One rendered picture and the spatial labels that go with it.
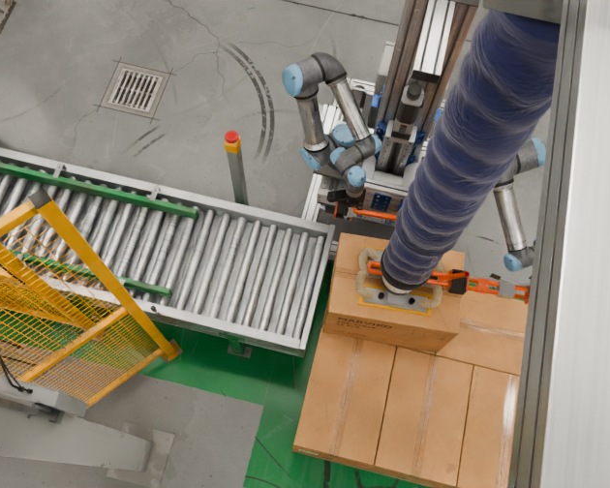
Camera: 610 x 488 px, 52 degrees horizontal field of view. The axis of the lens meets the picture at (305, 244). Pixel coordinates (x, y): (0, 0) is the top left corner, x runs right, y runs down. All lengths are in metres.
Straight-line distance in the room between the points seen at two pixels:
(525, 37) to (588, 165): 0.55
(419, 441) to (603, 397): 2.53
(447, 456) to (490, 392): 0.39
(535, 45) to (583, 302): 0.70
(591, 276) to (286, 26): 4.26
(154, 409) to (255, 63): 2.47
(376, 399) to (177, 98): 2.51
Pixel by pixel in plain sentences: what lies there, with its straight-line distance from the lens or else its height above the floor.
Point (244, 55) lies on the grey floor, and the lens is 4.71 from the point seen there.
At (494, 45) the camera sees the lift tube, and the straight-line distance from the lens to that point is 1.41.
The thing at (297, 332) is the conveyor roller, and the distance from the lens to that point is 3.23.
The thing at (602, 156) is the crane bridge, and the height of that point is 3.05.
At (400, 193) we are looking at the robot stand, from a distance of 3.11.
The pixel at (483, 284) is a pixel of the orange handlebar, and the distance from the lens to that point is 2.87.
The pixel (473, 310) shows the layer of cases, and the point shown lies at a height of 0.54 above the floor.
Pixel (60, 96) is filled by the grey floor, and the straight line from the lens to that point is 4.76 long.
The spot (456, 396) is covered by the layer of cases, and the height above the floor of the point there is 0.54.
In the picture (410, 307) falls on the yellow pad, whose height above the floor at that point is 0.97.
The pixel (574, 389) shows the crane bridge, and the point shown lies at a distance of 0.72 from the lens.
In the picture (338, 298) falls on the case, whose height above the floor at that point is 0.95.
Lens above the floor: 3.70
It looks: 69 degrees down
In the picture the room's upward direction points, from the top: 4 degrees clockwise
